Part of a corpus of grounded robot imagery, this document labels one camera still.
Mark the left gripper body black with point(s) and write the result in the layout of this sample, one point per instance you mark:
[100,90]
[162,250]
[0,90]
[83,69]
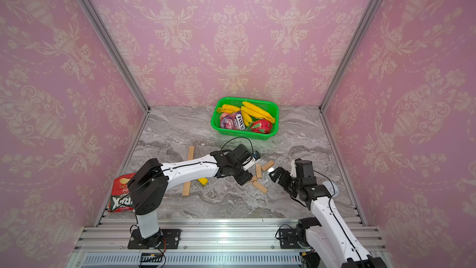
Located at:
[243,177]

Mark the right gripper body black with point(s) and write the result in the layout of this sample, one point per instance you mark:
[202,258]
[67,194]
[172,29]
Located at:
[289,184]

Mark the natural wooden block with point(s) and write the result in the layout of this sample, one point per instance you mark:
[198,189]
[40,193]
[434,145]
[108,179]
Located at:
[191,152]
[186,188]

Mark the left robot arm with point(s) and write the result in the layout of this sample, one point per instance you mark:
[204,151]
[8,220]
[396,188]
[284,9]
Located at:
[148,186]

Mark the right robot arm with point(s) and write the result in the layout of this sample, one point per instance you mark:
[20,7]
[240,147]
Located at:
[325,231]

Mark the natural block right cluster top-right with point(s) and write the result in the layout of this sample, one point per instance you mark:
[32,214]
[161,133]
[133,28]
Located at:
[267,166]

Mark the natural block right cluster middle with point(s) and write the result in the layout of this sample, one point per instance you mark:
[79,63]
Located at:
[258,170]

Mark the natural block right cluster bottom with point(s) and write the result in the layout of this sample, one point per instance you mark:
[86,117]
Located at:
[260,187]

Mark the purple snack packet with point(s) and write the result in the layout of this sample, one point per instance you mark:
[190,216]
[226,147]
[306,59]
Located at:
[232,121]

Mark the red dragon fruit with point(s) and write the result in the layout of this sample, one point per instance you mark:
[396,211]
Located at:
[261,126]

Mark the banana bunch right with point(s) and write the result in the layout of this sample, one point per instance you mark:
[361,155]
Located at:
[257,112]

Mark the banana bunch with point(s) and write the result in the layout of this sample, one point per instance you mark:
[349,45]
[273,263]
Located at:
[230,109]
[257,112]

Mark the banana bunch left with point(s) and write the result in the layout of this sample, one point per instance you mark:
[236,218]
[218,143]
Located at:
[230,109]

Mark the green plastic basket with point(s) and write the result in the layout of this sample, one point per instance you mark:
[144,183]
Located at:
[268,106]

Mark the red snack bag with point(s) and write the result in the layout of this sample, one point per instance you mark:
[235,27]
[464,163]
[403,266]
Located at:
[120,201]

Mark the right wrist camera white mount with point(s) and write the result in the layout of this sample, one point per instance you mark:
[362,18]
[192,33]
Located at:
[297,170]

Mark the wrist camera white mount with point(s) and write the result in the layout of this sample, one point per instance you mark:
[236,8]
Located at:
[252,161]
[297,170]

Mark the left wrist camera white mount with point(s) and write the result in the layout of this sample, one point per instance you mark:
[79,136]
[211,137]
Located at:
[252,161]

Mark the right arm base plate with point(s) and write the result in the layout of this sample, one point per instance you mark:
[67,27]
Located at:
[290,238]

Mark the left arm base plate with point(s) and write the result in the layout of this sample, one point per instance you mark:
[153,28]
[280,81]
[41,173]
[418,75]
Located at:
[165,239]

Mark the aluminium front rail frame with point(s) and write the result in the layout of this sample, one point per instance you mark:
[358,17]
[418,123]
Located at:
[209,243]

